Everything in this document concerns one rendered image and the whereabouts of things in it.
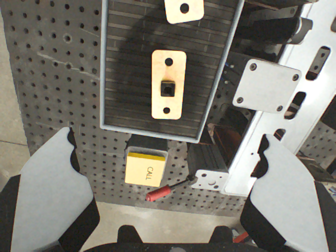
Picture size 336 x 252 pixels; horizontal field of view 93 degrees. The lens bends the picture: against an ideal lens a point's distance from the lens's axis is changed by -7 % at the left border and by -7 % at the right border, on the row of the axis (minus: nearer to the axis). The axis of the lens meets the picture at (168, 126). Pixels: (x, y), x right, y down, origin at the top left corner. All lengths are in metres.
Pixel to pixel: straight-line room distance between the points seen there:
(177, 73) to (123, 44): 0.07
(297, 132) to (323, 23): 0.26
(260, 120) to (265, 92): 0.17
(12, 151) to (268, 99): 2.30
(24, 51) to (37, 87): 0.14
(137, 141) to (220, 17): 0.21
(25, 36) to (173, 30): 0.69
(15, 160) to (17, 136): 0.35
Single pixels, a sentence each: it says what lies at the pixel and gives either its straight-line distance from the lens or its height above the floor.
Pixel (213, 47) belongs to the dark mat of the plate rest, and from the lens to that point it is 0.21.
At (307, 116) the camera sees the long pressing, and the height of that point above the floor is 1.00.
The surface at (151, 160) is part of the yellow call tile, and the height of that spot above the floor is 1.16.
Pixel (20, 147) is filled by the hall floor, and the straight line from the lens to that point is 2.26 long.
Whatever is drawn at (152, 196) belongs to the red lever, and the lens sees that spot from 0.38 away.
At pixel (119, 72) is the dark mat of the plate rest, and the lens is 0.22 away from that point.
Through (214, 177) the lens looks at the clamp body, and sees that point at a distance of 0.46.
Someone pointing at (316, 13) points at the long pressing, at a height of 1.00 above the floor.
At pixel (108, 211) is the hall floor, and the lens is 2.56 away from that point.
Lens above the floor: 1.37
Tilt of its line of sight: 61 degrees down
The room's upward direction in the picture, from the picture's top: 178 degrees clockwise
